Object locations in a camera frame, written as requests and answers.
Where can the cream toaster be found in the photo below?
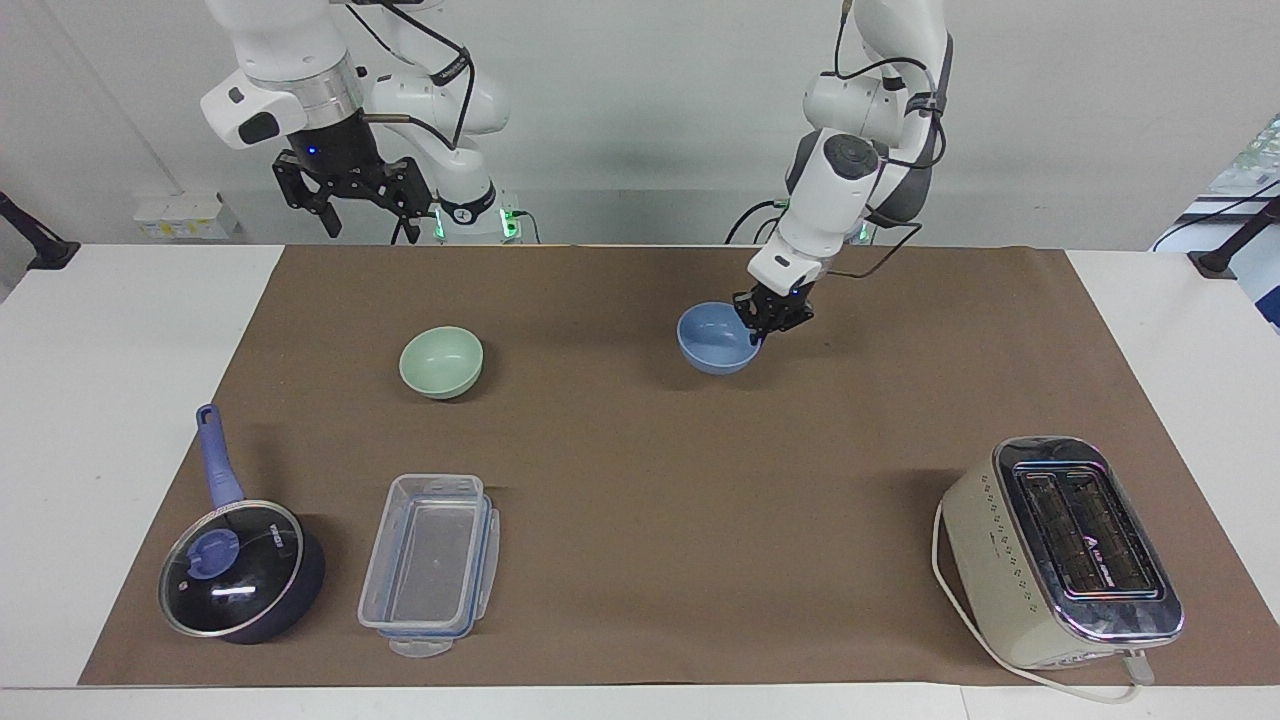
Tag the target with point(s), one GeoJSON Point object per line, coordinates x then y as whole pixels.
{"type": "Point", "coordinates": [1060, 550]}

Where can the blue bowl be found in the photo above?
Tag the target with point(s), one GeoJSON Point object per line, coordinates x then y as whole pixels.
{"type": "Point", "coordinates": [712, 345]}

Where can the glass lid with blue knob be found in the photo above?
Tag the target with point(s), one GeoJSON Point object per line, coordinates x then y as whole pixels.
{"type": "Point", "coordinates": [232, 570]}

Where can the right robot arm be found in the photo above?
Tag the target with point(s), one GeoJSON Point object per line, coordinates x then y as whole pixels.
{"type": "Point", "coordinates": [280, 45]}

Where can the blue saucepan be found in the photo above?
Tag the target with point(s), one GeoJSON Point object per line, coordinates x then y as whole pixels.
{"type": "Point", "coordinates": [290, 590]}

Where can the green bowl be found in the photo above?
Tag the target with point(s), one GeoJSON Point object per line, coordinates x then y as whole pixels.
{"type": "Point", "coordinates": [441, 362]}

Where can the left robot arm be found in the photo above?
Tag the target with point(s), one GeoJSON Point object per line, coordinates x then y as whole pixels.
{"type": "Point", "coordinates": [835, 190]}

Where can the black stand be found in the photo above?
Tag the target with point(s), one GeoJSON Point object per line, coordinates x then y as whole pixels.
{"type": "Point", "coordinates": [35, 240]}
{"type": "Point", "coordinates": [1235, 240]}

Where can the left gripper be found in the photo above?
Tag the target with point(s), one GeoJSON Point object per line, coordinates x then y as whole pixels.
{"type": "Point", "coordinates": [790, 298]}

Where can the clear plastic container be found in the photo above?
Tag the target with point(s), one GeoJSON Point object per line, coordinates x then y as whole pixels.
{"type": "Point", "coordinates": [430, 560]}

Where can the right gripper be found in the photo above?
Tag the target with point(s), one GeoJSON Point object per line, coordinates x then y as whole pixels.
{"type": "Point", "coordinates": [335, 145]}

